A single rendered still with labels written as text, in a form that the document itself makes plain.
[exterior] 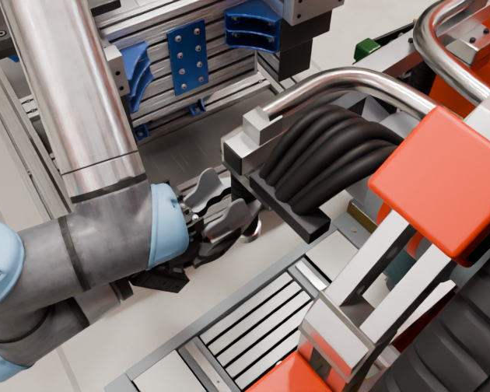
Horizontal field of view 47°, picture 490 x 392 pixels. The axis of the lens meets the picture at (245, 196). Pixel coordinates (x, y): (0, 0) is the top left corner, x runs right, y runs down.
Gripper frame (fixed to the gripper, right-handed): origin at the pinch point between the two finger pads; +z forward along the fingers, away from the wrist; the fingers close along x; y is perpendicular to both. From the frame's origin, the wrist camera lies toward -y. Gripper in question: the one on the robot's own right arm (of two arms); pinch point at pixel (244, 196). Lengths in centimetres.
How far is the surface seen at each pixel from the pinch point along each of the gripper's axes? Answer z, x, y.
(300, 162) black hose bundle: -1.7, -10.5, 18.2
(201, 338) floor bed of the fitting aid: -2, 16, -77
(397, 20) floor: 137, 76, -83
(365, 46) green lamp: 50, 24, -17
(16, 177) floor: -15, 97, -83
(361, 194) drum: 10.6, -9.9, 1.8
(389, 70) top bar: 17.8, -4.5, 14.3
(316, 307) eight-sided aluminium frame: -8.9, -21.0, 14.1
